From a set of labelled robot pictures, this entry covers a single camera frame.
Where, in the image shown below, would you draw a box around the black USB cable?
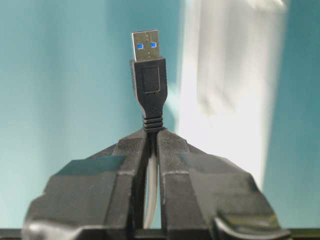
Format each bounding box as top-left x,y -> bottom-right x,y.
129,28 -> 168,230

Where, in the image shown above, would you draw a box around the aluminium extrusion rail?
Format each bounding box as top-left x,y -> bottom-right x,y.
176,0 -> 290,187

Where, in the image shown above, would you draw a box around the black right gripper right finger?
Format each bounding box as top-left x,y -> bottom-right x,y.
156,129 -> 291,240

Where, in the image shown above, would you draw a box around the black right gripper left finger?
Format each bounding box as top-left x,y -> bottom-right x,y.
21,131 -> 149,240

